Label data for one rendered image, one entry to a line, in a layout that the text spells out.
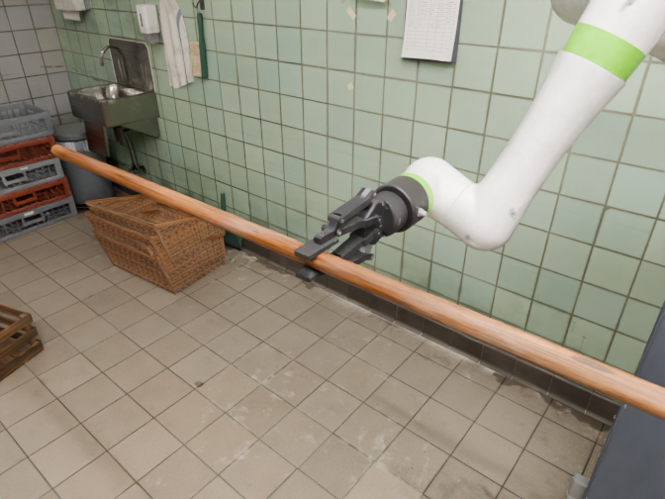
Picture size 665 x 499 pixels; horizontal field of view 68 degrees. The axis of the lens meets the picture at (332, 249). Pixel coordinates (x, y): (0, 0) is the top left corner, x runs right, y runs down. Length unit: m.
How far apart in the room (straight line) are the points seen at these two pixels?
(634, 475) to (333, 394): 1.12
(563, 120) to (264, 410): 1.62
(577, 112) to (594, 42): 0.10
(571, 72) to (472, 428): 1.52
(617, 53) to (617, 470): 1.11
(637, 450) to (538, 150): 0.91
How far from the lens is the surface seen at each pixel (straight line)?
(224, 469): 1.98
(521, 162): 0.91
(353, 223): 0.78
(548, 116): 0.91
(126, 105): 3.36
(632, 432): 1.53
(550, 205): 1.95
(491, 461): 2.04
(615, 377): 0.60
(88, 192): 4.07
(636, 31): 0.91
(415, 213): 0.87
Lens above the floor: 1.57
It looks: 30 degrees down
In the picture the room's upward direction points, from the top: straight up
